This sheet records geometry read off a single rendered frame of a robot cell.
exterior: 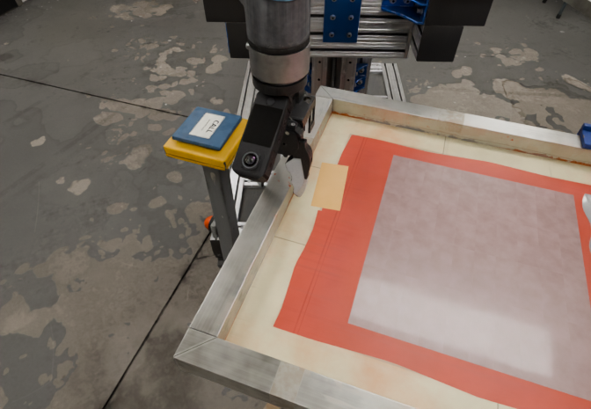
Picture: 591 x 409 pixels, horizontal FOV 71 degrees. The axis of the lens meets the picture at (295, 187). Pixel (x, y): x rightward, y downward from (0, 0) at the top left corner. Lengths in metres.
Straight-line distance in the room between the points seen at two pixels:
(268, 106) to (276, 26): 0.11
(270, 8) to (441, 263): 0.41
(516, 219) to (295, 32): 0.46
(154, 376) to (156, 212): 0.74
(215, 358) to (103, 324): 1.27
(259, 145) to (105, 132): 2.05
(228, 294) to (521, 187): 0.52
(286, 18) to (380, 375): 0.42
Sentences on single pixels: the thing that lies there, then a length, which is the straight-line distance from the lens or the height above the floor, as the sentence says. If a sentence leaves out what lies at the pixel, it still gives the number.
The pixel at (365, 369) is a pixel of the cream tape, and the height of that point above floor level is 0.96.
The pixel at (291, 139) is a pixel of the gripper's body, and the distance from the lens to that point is 0.57.
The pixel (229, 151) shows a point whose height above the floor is 0.95.
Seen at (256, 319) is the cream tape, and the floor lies 0.96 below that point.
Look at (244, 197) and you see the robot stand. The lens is 1.70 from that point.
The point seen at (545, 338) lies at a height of 0.96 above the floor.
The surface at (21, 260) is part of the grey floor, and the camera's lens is 2.09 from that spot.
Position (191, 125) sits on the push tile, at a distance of 0.82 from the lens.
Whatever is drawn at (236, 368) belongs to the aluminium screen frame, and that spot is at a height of 0.99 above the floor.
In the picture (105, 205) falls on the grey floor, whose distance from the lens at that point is 2.12.
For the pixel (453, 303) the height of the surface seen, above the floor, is 0.96.
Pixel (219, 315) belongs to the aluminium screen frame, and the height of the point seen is 0.99.
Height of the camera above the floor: 1.47
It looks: 47 degrees down
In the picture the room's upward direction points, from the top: straight up
